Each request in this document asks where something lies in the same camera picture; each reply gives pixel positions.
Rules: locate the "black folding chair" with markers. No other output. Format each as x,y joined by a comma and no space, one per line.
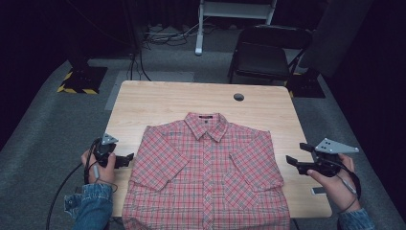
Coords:
261,59

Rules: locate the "black pole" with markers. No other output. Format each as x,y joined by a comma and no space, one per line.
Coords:
132,25

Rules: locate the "white metal stand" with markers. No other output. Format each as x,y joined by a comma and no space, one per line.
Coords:
199,32

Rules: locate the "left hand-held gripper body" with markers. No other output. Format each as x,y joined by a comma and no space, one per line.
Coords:
102,153

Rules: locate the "grey tape strip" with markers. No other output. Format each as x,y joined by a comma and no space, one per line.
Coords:
318,191
78,189

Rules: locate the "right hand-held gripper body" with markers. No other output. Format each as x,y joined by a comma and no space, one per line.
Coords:
325,166

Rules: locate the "person's right hand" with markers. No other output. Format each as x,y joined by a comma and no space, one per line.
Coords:
338,188

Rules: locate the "red plaid short-sleeved shirt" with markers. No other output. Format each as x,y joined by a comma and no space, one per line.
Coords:
207,179

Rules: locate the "black stand base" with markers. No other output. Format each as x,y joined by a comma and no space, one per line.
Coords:
306,87

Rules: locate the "person's left hand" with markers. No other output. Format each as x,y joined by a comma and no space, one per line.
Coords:
103,175

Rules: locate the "grey fabric panel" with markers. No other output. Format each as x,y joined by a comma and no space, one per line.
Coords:
335,35

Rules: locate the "black base with yellow stripes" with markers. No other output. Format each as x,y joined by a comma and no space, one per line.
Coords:
86,80

